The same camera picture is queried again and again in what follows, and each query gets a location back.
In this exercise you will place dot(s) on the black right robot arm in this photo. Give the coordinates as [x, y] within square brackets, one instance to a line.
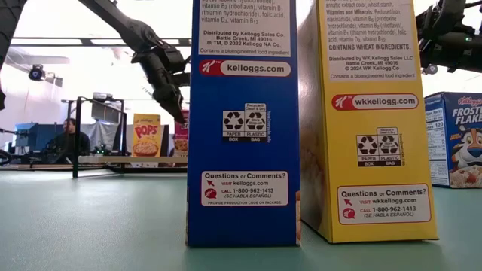
[452, 45]

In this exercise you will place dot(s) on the green table mat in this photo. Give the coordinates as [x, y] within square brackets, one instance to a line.
[94, 226]

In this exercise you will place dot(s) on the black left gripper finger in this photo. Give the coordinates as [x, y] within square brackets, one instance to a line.
[167, 96]

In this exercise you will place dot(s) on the yellow Corn Pops cereal box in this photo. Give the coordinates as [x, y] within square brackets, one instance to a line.
[146, 131]
[376, 150]

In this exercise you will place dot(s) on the person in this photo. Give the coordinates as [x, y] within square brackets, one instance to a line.
[69, 145]

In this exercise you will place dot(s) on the wooden shelf board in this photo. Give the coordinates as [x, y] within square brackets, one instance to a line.
[132, 159]

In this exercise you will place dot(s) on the black aluminium station frame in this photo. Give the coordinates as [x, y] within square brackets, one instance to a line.
[150, 169]

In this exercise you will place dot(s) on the grey fabric cover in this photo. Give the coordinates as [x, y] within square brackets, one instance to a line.
[98, 135]

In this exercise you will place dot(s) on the black ceiling spotlight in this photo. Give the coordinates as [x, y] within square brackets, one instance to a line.
[35, 73]

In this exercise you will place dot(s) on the magenta Raisin Bran cereal box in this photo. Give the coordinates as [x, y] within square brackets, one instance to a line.
[181, 141]

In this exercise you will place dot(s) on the blue partition panel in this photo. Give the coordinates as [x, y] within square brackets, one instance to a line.
[35, 135]

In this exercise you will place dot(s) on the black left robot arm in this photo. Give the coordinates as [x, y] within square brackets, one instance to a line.
[124, 26]

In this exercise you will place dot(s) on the blue Frosted Flakes cereal box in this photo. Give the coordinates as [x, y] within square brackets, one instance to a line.
[459, 150]
[244, 150]

